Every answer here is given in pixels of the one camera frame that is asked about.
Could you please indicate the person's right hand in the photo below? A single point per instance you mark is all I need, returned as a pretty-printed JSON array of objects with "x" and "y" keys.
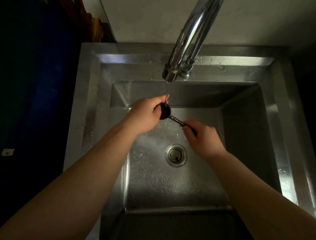
[{"x": 203, "y": 143}]

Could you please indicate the person's left hand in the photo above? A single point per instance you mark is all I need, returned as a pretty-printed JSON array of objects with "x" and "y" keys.
[{"x": 143, "y": 116}]

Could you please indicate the person's left thumb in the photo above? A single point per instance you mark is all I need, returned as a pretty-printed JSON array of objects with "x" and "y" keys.
[{"x": 157, "y": 112}]

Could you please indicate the person's right thumb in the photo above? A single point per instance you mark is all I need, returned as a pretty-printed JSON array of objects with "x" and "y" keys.
[{"x": 187, "y": 132}]

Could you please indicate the dark brown measuring spoon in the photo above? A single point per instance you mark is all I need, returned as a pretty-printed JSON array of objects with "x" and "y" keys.
[{"x": 170, "y": 115}]

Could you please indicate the person's right forearm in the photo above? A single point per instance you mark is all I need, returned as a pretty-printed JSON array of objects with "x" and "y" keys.
[{"x": 261, "y": 197}]

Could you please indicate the person's left forearm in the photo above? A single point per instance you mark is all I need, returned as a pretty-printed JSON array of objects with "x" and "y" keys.
[{"x": 71, "y": 185}]

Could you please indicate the stainless steel sink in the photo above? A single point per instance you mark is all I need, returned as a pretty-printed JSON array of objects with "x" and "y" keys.
[{"x": 177, "y": 148}]

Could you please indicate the round metal sink drain strainer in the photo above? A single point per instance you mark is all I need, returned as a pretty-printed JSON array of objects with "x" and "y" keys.
[{"x": 175, "y": 155}]

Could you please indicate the chrome gooseneck faucet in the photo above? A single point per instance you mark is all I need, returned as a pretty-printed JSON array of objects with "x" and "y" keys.
[{"x": 187, "y": 37}]

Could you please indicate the brown wooden object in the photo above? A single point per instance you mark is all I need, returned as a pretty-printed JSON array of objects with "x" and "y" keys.
[{"x": 95, "y": 23}]

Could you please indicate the dark blue cloth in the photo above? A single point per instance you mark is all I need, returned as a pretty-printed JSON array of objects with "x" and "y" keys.
[{"x": 34, "y": 99}]

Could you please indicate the small white tag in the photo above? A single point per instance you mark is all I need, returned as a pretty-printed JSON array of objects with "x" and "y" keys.
[{"x": 7, "y": 152}]

